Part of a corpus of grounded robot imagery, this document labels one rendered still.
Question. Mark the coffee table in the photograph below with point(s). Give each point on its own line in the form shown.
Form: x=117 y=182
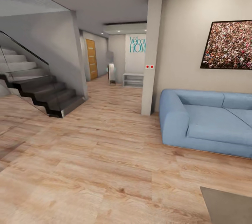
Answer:
x=227 y=208

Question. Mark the stairs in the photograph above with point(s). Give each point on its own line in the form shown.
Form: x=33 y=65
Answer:
x=28 y=76

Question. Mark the standing mirror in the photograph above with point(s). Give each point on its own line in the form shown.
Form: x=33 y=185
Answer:
x=111 y=68

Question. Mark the picture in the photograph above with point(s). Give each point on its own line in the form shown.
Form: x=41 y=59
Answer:
x=229 y=46

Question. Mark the sofa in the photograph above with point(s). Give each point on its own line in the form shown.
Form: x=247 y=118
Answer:
x=207 y=121

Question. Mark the door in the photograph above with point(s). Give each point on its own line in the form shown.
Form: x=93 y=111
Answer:
x=92 y=59

